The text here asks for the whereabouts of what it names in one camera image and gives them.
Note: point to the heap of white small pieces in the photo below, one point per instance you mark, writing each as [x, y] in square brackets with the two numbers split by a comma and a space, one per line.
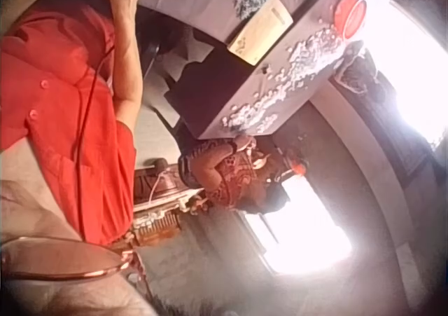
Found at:
[287, 81]

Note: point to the grey work table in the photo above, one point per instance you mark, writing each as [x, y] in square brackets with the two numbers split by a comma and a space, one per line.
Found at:
[259, 49]

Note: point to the cream paper booklet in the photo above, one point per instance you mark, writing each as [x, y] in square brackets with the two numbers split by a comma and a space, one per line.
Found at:
[260, 32]

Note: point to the dark cloth bag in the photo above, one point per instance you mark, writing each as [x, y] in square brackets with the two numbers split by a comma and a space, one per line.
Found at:
[360, 72]

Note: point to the red plastic bowl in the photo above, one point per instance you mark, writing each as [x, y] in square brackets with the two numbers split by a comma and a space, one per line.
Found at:
[350, 16]

